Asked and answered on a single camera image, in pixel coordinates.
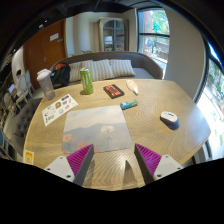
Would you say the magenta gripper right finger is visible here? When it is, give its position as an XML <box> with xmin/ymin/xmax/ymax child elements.
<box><xmin>134</xmin><ymin>144</ymin><xmax>182</xmax><ymax>184</ymax></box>

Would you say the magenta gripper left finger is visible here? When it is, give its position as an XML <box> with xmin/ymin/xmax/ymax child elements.
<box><xmin>45</xmin><ymin>145</ymin><xmax>94</xmax><ymax>186</ymax></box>

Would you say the white and navy computer mouse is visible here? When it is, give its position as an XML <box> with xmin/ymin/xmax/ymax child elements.
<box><xmin>160</xmin><ymin>111</ymin><xmax>180</xmax><ymax>130</ymax></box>

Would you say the painted landscape mouse pad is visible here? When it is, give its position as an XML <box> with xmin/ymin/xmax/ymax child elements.
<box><xmin>62</xmin><ymin>105</ymin><xmax>132</xmax><ymax>154</ymax></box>

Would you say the yellow sticky label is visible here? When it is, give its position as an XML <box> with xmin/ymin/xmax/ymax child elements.
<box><xmin>24</xmin><ymin>150</ymin><xmax>34</xmax><ymax>165</ymax></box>

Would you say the white sticker sheet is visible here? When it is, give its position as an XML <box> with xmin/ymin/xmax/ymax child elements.
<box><xmin>42</xmin><ymin>94</ymin><xmax>78</xmax><ymax>126</ymax></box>

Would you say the small teal packet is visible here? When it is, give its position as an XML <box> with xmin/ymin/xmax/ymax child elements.
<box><xmin>120</xmin><ymin>100</ymin><xmax>138</xmax><ymax>110</ymax></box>

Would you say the grey tufted chair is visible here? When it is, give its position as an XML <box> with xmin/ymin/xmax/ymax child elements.
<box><xmin>12</xmin><ymin>98</ymin><xmax>41</xmax><ymax>156</ymax></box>

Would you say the black and red box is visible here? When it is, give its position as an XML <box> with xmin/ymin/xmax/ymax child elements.
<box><xmin>103</xmin><ymin>84</ymin><xmax>124</xmax><ymax>99</ymax></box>

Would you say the white plastic wrapped item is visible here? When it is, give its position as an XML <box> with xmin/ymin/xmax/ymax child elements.
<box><xmin>126</xmin><ymin>80</ymin><xmax>139</xmax><ymax>95</ymax></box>

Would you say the black backpack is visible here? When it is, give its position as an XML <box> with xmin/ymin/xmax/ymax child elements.
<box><xmin>51</xmin><ymin>62</ymin><xmax>70</xmax><ymax>88</ymax></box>

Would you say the green drink can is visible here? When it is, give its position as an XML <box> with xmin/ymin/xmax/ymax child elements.
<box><xmin>80</xmin><ymin>68</ymin><xmax>93</xmax><ymax>95</ymax></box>

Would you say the striped pillow left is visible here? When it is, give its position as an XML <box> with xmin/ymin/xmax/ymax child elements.
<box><xmin>70</xmin><ymin>60</ymin><xmax>92</xmax><ymax>82</ymax></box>

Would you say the striped pillow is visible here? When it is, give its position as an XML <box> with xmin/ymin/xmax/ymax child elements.
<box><xmin>91</xmin><ymin>59</ymin><xmax>114</xmax><ymax>81</ymax></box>
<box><xmin>70</xmin><ymin>60</ymin><xmax>92</xmax><ymax>82</ymax></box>
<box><xmin>109</xmin><ymin>59</ymin><xmax>135</xmax><ymax>77</ymax></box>

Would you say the clear shaker bottle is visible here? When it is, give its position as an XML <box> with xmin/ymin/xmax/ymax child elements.
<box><xmin>37</xmin><ymin>69</ymin><xmax>55</xmax><ymax>100</ymax></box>

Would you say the grey curved sofa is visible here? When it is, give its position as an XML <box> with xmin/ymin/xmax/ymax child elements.
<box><xmin>51</xmin><ymin>51</ymin><xmax>163</xmax><ymax>79</ymax></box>

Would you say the striped pillow middle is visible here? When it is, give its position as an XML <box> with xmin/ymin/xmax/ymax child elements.
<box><xmin>91</xmin><ymin>59</ymin><xmax>114</xmax><ymax>81</ymax></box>

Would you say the striped pillow right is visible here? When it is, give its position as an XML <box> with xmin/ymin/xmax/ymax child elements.
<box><xmin>109</xmin><ymin>59</ymin><xmax>135</xmax><ymax>77</ymax></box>

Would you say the orange wooden door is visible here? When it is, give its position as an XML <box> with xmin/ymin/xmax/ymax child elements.
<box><xmin>23</xmin><ymin>20</ymin><xmax>66</xmax><ymax>89</ymax></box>

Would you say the wooden glass-door cabinet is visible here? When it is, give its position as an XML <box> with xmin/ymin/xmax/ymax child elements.
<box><xmin>98</xmin><ymin>17</ymin><xmax>128</xmax><ymax>51</ymax></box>

